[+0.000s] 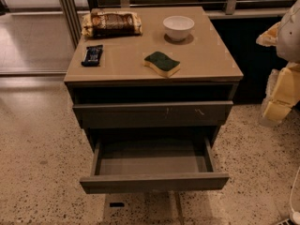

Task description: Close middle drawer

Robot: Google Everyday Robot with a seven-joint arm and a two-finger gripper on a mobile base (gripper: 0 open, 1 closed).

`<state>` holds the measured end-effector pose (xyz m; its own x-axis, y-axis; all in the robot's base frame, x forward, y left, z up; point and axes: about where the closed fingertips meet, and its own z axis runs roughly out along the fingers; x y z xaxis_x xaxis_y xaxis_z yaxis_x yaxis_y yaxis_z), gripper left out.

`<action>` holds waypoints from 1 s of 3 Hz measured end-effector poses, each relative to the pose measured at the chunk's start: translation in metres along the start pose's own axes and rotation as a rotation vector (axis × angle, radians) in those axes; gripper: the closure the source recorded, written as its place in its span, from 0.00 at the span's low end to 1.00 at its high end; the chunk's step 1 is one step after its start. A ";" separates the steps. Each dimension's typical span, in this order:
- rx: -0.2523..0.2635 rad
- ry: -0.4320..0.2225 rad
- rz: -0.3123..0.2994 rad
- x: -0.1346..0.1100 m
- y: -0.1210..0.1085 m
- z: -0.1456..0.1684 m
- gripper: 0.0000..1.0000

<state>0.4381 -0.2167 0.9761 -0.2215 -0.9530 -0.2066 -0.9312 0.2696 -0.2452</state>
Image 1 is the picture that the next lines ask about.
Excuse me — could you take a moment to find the grey drawer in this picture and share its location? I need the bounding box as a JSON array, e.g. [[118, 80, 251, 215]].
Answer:
[[80, 139, 229, 194], [73, 101, 233, 128]]

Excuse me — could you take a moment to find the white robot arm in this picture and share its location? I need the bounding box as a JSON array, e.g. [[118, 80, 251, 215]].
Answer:
[[256, 0, 300, 127]]

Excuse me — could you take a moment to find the grey drawer cabinet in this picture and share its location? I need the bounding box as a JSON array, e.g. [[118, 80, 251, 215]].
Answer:
[[65, 7, 243, 146]]

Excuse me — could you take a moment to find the white ceramic bowl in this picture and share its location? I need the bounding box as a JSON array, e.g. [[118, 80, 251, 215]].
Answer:
[[163, 16, 195, 42]]

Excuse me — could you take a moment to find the green yellow sponge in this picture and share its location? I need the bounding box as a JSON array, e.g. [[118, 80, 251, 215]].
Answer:
[[144, 52, 181, 78]]

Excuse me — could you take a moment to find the brown chip bag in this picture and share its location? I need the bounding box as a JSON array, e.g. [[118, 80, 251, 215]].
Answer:
[[82, 11, 143, 38]]

